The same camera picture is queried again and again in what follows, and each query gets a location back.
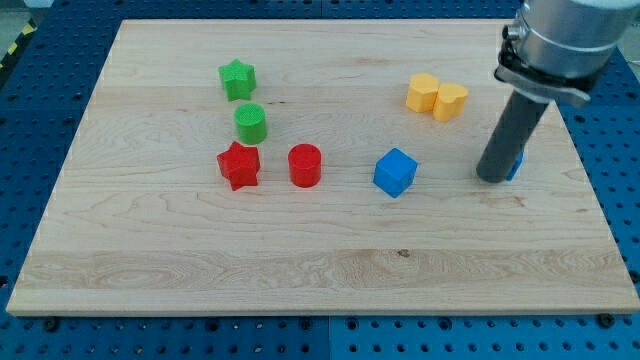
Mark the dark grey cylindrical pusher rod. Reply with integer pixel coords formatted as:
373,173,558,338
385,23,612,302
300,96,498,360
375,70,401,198
476,91,549,183

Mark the blue triangle block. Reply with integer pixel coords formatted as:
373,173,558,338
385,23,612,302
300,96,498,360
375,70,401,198
505,152,524,181

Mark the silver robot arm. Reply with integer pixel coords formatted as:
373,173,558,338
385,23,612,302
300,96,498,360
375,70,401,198
476,0,639,183

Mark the yellow heart block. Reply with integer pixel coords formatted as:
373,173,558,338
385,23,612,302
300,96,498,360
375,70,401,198
432,83,469,122

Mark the yellow hexagon block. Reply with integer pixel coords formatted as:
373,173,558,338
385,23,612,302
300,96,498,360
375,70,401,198
405,73,440,113

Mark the blue cube block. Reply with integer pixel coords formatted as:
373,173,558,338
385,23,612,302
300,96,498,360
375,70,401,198
373,148,418,198

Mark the red cylinder block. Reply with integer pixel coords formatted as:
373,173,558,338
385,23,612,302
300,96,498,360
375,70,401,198
288,143,322,188

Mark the green cylinder block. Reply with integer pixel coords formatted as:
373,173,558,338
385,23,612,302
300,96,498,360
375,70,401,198
234,103,267,145

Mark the red star block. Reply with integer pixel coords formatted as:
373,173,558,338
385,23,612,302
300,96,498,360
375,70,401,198
217,141,261,191

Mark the green star block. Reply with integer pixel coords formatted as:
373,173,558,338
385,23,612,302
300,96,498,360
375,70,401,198
218,59,257,101

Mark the wooden board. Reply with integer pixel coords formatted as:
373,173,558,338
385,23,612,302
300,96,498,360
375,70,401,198
7,19,639,316

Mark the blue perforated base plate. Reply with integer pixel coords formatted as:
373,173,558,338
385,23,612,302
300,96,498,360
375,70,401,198
1,0,639,359

